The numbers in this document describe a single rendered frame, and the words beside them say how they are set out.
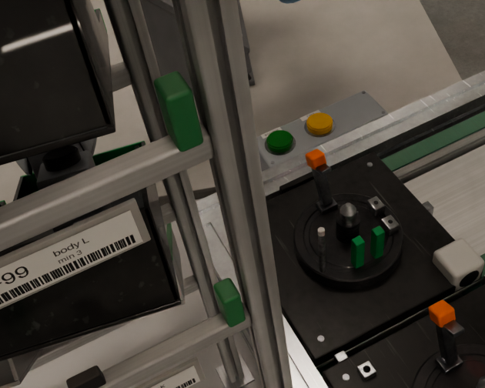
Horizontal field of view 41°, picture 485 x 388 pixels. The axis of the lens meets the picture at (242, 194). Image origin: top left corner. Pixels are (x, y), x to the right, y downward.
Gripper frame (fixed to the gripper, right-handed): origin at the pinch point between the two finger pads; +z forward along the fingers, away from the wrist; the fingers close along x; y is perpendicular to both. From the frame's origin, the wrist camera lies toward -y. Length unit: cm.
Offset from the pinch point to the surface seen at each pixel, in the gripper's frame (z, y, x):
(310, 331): 21.8, 21.4, -20.1
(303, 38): -35, 61, -39
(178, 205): 9.1, -2.8, -10.2
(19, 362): 18.3, -1.4, 6.2
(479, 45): -70, 175, -129
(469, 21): -84, 181, -132
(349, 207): 9.1, 18.7, -28.7
